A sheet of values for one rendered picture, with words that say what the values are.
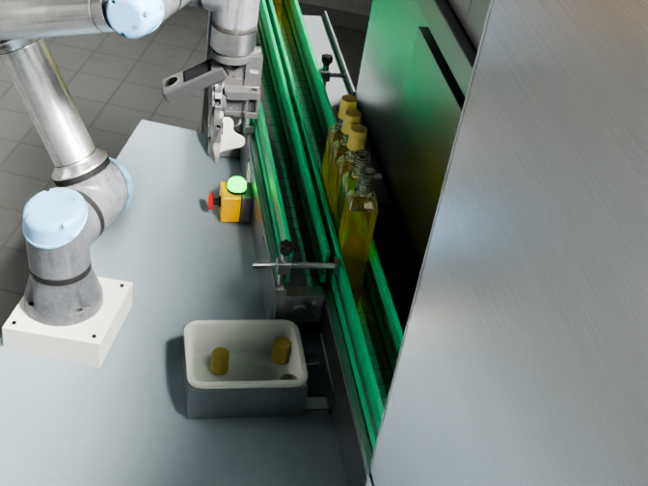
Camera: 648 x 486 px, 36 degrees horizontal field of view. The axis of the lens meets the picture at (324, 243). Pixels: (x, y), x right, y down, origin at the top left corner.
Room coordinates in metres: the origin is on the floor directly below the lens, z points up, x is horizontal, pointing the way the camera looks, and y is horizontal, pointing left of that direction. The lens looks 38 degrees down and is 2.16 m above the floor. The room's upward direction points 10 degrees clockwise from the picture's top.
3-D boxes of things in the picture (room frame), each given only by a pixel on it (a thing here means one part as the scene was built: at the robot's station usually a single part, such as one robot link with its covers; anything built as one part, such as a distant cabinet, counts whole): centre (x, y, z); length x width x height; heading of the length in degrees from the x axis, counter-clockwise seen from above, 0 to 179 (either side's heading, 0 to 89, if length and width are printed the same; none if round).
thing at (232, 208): (1.88, 0.22, 0.79); 0.07 x 0.07 x 0.07; 15
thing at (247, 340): (1.34, 0.11, 0.80); 0.22 x 0.17 x 0.09; 105
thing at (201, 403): (1.35, 0.08, 0.79); 0.27 x 0.17 x 0.08; 105
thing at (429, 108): (1.42, -0.24, 1.15); 0.90 x 0.03 x 0.34; 15
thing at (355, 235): (1.57, -0.06, 0.99); 0.06 x 0.06 x 0.21; 14
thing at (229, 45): (1.50, 0.21, 1.40); 0.08 x 0.08 x 0.05
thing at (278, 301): (1.49, 0.03, 0.85); 0.09 x 0.04 x 0.07; 105
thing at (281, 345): (1.41, 0.05, 0.79); 0.04 x 0.04 x 0.04
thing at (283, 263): (1.48, 0.05, 0.95); 0.17 x 0.03 x 0.12; 105
